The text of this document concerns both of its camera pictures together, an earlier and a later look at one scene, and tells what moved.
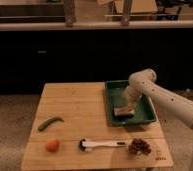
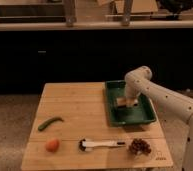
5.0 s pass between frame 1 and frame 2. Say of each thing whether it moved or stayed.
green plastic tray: stayed
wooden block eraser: moved
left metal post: stayed
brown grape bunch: stayed
